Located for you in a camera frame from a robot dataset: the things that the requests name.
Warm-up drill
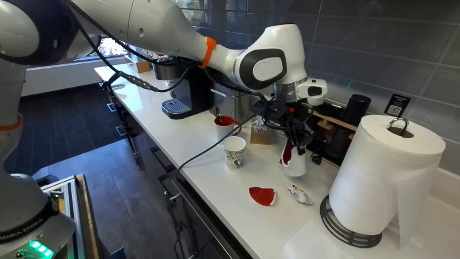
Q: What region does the white mug red inside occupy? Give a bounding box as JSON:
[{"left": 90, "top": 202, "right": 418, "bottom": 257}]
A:
[{"left": 213, "top": 114, "right": 244, "bottom": 141}]

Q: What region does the silver metal box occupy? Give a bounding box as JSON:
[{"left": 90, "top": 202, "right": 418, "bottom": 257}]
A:
[{"left": 211, "top": 81, "right": 264, "bottom": 121}]

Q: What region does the aluminium robot stand frame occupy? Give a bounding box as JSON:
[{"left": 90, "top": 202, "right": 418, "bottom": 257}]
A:
[{"left": 41, "top": 173, "right": 104, "bottom": 259}]

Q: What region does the crumpled foil wrapper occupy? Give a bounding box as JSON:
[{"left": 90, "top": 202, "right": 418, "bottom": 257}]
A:
[{"left": 287, "top": 185, "right": 315, "bottom": 208}]

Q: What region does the dark cabinet front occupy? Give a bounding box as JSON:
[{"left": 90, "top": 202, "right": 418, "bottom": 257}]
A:
[{"left": 103, "top": 85, "right": 254, "bottom": 259}]

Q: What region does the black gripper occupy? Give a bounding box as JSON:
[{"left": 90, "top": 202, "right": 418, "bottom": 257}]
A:
[{"left": 277, "top": 101, "right": 314, "bottom": 157}]

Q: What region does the red bowl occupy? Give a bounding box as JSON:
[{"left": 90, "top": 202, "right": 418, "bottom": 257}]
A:
[{"left": 249, "top": 186, "right": 280, "bottom": 209}]

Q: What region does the black Keurig coffee machine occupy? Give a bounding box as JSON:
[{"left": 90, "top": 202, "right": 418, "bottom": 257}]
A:
[{"left": 153, "top": 57, "right": 218, "bottom": 121}]

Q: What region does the black sign card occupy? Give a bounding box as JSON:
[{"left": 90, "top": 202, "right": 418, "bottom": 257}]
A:
[{"left": 384, "top": 92, "right": 413, "bottom": 120}]

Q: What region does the patterned paper cup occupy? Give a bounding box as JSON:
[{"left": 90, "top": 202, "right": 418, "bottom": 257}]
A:
[{"left": 222, "top": 136, "right": 248, "bottom": 170}]

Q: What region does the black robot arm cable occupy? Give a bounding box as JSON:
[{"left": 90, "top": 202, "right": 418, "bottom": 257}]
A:
[{"left": 62, "top": 0, "right": 271, "bottom": 98}]

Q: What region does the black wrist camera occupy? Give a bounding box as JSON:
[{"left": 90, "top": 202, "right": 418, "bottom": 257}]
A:
[{"left": 252, "top": 100, "right": 285, "bottom": 123}]

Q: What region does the black paper towel holder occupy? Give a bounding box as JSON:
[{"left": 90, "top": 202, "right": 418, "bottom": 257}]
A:
[{"left": 320, "top": 117, "right": 412, "bottom": 249}]

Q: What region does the black power cable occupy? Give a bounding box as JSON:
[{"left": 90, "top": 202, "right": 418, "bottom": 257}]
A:
[{"left": 177, "top": 114, "right": 258, "bottom": 173}]

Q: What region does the white paper towel roll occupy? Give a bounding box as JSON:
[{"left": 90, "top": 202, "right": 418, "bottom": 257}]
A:
[{"left": 328, "top": 114, "right": 449, "bottom": 248}]

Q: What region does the broken white cup red inside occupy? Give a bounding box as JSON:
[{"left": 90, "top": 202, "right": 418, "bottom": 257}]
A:
[{"left": 280, "top": 136, "right": 310, "bottom": 180}]

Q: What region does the black canister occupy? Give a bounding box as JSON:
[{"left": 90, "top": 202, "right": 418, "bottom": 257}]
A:
[{"left": 346, "top": 94, "right": 373, "bottom": 127}]

